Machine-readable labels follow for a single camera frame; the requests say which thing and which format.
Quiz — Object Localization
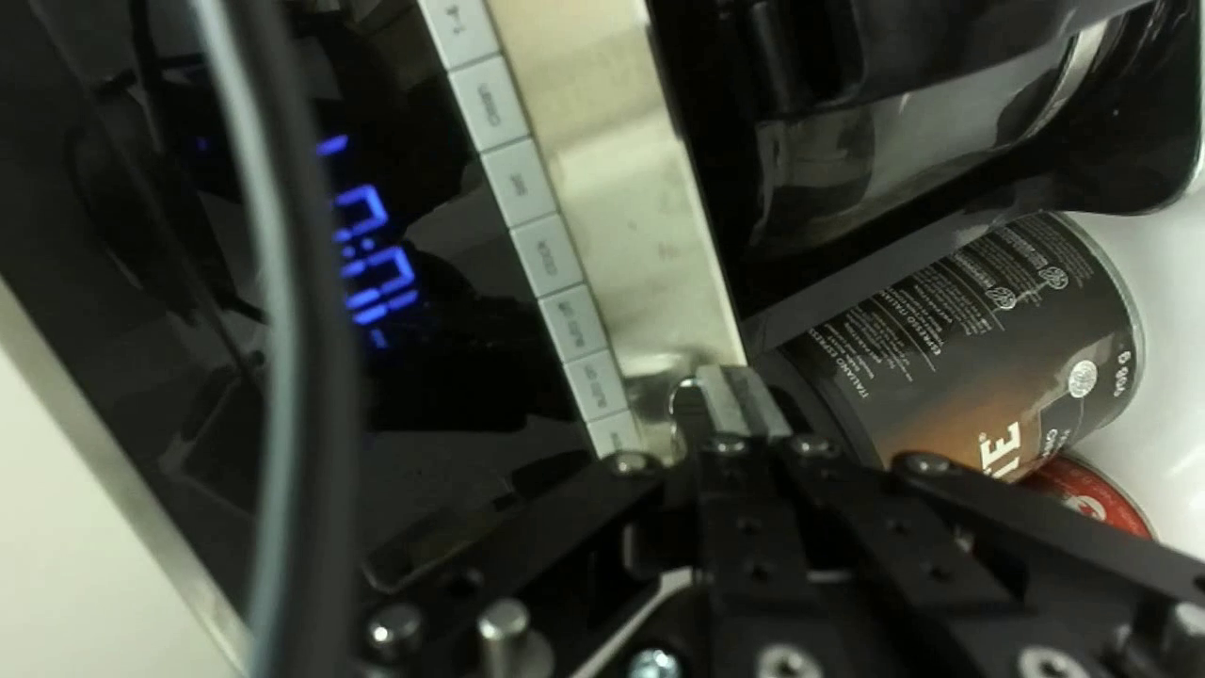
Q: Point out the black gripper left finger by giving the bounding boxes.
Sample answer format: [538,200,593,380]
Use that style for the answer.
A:
[358,367,761,678]

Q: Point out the black steel coffeemaker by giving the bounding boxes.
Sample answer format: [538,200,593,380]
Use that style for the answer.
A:
[0,0,757,642]

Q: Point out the black glass carafe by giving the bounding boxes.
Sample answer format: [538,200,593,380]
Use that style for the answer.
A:
[643,0,1205,262]

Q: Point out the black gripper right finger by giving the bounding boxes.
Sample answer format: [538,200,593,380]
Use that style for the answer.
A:
[722,361,1205,678]

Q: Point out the coffee can with red lid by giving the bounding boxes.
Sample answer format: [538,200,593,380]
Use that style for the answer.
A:
[748,208,1153,546]

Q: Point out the black cable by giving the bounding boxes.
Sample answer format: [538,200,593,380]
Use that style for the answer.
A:
[186,0,369,678]

